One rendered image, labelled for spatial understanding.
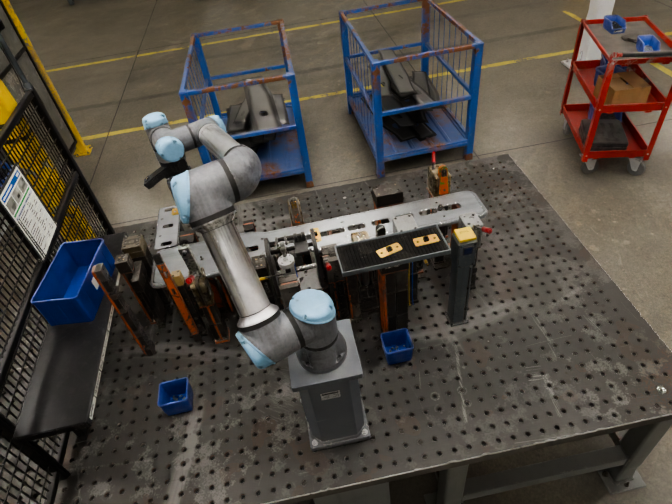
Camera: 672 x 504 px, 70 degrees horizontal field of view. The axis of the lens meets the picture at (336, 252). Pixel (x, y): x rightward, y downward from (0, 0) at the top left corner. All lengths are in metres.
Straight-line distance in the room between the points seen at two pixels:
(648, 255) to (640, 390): 1.70
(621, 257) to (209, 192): 2.82
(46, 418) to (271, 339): 0.79
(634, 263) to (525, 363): 1.70
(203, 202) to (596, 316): 1.58
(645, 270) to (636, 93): 1.20
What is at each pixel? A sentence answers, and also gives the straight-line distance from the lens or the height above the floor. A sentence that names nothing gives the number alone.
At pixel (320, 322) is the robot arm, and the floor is 1.31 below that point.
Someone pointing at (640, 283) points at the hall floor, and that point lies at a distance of 3.39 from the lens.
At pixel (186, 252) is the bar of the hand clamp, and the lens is 1.75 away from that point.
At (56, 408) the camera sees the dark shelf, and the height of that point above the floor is 1.03.
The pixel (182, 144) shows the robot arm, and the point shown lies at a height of 1.57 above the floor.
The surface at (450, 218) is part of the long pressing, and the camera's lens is 2.01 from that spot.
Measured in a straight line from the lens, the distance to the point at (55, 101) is 5.21.
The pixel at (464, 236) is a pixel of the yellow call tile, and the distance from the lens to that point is 1.69.
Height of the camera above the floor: 2.29
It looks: 43 degrees down
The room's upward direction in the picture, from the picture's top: 8 degrees counter-clockwise
